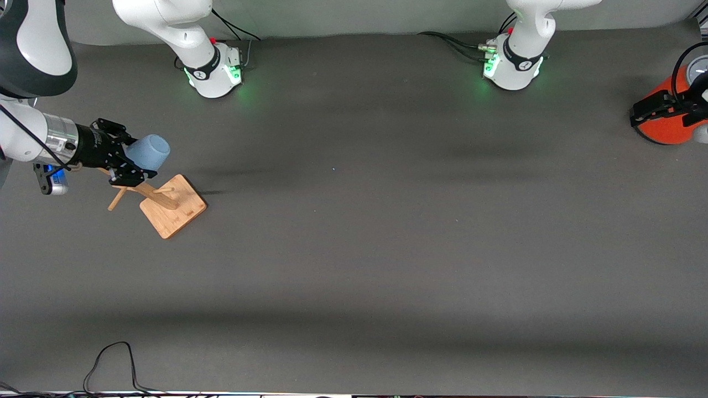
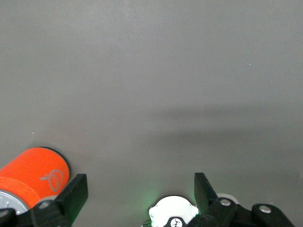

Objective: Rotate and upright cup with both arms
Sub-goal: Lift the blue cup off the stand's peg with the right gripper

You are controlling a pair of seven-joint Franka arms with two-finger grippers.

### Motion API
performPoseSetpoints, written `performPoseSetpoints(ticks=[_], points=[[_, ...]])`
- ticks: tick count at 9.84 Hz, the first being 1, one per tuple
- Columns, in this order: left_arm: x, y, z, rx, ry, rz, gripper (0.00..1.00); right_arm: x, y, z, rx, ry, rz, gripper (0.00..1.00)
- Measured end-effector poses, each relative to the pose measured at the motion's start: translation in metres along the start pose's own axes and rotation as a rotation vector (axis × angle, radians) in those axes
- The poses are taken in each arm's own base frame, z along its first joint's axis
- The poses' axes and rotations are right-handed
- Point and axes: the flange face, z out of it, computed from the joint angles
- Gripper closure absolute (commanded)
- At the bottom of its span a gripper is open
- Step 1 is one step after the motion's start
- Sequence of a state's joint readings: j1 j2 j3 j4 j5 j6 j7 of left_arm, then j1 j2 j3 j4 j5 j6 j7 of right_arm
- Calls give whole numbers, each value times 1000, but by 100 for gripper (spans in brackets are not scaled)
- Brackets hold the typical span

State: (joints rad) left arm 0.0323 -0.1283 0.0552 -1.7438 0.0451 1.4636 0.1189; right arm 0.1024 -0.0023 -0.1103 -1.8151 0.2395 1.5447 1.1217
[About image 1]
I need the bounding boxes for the black right arm base cable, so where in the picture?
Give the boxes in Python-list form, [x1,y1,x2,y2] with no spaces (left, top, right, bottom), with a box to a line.
[174,8,261,71]

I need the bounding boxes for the light blue cup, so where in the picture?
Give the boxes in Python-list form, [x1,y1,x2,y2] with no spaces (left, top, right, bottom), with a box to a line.
[125,134,171,171]

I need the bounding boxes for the thin black looped cable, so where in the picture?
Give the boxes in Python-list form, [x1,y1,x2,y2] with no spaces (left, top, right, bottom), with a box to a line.
[82,341,166,396]

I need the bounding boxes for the orange cylindrical canister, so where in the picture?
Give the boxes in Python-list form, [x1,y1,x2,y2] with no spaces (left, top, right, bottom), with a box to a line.
[631,62,708,146]

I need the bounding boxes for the black left arm base cables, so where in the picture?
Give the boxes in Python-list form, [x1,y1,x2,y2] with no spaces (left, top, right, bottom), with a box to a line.
[417,11,518,62]

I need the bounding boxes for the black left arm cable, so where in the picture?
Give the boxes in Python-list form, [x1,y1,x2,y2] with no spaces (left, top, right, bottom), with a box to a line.
[670,40,708,103]

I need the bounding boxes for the wooden cup rack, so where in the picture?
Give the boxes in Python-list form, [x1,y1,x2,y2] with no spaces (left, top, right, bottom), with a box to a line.
[98,166,207,239]

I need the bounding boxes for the dark grey table mat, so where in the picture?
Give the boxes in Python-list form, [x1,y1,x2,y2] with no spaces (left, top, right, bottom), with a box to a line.
[0,19,708,396]

